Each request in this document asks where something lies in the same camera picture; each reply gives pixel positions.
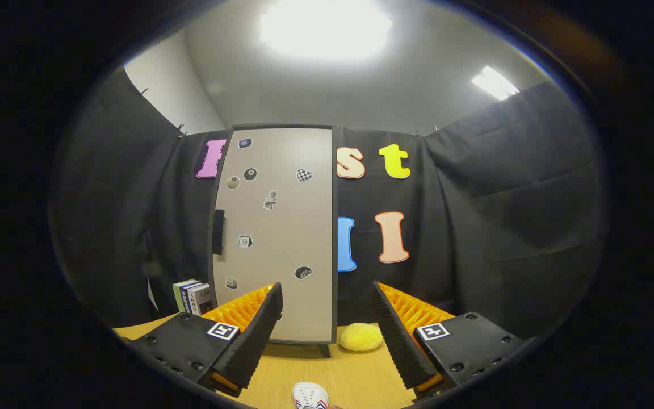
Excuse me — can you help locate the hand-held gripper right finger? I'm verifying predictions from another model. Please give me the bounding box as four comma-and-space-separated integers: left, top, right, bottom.
371, 281, 526, 401

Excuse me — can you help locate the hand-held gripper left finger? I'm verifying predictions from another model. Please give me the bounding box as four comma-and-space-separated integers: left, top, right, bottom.
128, 282, 284, 398

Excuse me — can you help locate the white canvas shoe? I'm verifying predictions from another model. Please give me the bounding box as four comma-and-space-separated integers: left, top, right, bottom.
292, 382, 330, 409

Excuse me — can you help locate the beige shoe cabinet door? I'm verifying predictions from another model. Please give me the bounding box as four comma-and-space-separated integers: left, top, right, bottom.
211, 128, 334, 344

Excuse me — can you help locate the grey shoe cabinet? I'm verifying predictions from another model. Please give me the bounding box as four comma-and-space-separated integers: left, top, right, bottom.
208, 124, 339, 358

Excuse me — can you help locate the yellow round sponge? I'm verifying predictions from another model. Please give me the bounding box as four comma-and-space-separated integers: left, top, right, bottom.
338, 323, 384, 352

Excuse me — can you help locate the blue book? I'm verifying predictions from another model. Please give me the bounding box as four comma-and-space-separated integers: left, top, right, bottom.
179, 282, 203, 315

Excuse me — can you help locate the green book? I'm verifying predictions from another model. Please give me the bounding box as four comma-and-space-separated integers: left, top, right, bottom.
173, 279, 197, 313

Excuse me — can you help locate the black backdrop cloth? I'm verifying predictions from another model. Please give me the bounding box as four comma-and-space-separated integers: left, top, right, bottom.
49, 68, 609, 341

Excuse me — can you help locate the small ceiling light panel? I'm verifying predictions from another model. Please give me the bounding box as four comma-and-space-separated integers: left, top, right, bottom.
471, 65, 521, 102

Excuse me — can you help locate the large ceiling light panel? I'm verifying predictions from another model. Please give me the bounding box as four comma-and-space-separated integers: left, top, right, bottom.
259, 0, 393, 61

